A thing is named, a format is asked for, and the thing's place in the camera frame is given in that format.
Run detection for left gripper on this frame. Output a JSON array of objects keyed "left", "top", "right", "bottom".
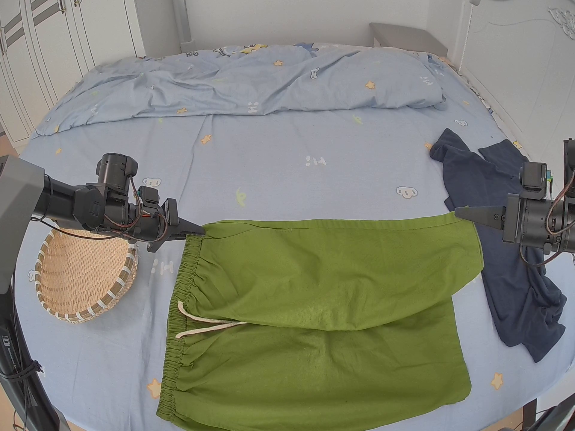
[{"left": 105, "top": 198, "right": 180, "bottom": 254}]

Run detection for green shorts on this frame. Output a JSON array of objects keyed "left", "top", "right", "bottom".
[{"left": 156, "top": 216, "right": 484, "bottom": 431}]

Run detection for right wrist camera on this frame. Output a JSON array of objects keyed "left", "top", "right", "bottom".
[{"left": 520, "top": 162, "right": 550, "bottom": 193}]

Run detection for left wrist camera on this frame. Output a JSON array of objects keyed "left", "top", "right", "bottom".
[{"left": 136, "top": 185, "right": 165, "bottom": 217}]

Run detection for dark blue garment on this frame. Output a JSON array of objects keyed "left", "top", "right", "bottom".
[{"left": 429, "top": 128, "right": 568, "bottom": 363}]

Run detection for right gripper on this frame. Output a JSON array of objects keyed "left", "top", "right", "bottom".
[{"left": 502, "top": 193, "right": 567, "bottom": 248}]

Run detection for bed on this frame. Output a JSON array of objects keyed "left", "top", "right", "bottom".
[{"left": 11, "top": 0, "right": 575, "bottom": 431}]

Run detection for round woven basket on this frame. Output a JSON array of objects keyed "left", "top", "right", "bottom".
[{"left": 34, "top": 227, "right": 139, "bottom": 325}]

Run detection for grey bedside table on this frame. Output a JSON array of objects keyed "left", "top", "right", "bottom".
[{"left": 369, "top": 22, "right": 450, "bottom": 58}]

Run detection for white wardrobe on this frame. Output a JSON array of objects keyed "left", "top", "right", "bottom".
[{"left": 0, "top": 0, "right": 146, "bottom": 145}]

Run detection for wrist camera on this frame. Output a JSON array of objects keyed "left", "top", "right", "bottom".
[
  {"left": 520, "top": 162, "right": 550, "bottom": 193},
  {"left": 136, "top": 185, "right": 165, "bottom": 217}
]

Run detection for grey wall pipe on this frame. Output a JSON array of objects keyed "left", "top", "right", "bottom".
[{"left": 168, "top": 0, "right": 194, "bottom": 47}]

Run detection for pale blue quilt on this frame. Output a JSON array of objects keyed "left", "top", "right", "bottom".
[{"left": 31, "top": 42, "right": 447, "bottom": 139}]

